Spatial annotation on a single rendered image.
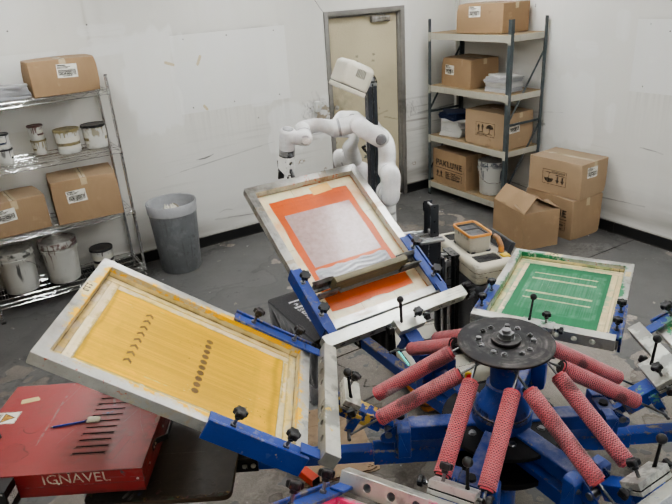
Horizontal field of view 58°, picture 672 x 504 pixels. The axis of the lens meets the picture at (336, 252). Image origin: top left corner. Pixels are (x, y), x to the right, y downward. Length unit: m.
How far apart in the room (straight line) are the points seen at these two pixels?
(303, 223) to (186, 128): 3.46
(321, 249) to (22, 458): 1.34
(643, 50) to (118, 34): 4.49
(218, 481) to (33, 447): 0.58
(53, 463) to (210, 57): 4.56
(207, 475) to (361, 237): 1.22
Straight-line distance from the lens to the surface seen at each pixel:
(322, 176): 2.87
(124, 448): 2.04
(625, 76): 6.15
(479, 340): 1.97
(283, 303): 2.98
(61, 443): 2.15
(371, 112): 3.13
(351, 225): 2.74
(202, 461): 2.15
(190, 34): 5.97
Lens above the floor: 2.35
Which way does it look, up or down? 24 degrees down
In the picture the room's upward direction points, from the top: 4 degrees counter-clockwise
